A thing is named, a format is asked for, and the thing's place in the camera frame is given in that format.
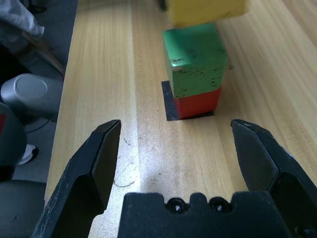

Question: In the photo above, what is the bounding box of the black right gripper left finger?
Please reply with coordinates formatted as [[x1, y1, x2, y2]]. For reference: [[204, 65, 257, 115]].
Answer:
[[31, 119, 122, 238]]

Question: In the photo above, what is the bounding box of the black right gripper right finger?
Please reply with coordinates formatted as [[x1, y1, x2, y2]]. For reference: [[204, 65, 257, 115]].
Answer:
[[230, 119, 317, 238]]

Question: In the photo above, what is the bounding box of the yellow wooden block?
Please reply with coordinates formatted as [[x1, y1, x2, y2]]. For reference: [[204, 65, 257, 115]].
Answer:
[[165, 0, 249, 28]]

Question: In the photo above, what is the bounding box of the green wooden block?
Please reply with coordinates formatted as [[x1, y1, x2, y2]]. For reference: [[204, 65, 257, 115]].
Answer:
[[162, 23, 228, 99]]

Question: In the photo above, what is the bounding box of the red wooden block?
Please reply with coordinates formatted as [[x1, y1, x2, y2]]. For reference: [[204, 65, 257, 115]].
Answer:
[[174, 85, 222, 119]]

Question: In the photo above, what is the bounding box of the forearm in cream printed sleeve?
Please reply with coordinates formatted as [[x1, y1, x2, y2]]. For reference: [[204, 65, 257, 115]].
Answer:
[[0, 0, 46, 50]]

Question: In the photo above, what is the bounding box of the white sneaker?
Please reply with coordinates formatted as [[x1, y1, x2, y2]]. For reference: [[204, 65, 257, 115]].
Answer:
[[17, 144, 40, 166]]

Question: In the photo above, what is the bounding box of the black square tape marker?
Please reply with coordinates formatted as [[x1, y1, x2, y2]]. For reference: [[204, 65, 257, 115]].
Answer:
[[161, 80, 215, 122]]

